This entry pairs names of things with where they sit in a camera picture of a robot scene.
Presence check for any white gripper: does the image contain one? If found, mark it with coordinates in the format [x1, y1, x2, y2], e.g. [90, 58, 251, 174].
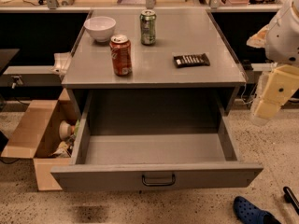
[250, 64, 299, 126]

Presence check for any red coke can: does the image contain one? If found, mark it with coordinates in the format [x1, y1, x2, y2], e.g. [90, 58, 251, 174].
[109, 35, 132, 76]

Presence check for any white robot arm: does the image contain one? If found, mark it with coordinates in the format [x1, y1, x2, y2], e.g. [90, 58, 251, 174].
[247, 0, 299, 126]

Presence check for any open grey top drawer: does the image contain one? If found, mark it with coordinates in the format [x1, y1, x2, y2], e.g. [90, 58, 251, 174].
[51, 89, 263, 191]

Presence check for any green soda can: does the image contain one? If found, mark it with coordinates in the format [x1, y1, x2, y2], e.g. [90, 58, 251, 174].
[139, 9, 156, 45]

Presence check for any dark chocolate bar wrapper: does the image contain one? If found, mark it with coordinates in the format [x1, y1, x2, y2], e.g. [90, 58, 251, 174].
[173, 53, 210, 68]

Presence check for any black stick on floor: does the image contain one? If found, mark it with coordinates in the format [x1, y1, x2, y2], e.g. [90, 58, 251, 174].
[283, 186, 299, 215]

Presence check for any blue clog shoe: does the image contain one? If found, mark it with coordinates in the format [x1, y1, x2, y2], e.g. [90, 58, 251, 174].
[233, 196, 281, 224]

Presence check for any grey cabinet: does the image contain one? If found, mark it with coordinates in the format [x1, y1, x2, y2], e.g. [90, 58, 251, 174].
[61, 7, 247, 117]

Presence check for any white bowl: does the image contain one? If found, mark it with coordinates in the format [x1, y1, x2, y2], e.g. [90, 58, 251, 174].
[84, 16, 116, 42]

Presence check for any white cup in box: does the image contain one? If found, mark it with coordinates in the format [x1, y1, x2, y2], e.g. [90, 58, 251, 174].
[59, 120, 74, 140]

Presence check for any cardboard box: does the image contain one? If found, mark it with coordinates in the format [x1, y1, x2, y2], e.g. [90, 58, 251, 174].
[1, 89, 78, 191]

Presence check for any black drawer handle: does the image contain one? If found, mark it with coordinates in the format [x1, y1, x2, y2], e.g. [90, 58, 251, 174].
[141, 175, 176, 187]

